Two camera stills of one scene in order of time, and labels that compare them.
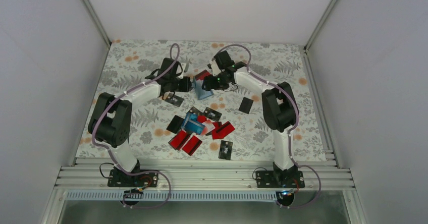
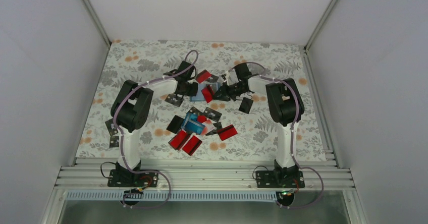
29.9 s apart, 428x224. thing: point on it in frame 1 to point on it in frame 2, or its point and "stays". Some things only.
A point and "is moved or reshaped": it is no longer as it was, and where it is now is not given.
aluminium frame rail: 204,174 stays
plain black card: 246,105 stays
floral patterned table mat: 225,123 stays
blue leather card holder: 201,93 is moved or reshaped
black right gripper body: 220,83 to 235,91
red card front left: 178,140 stays
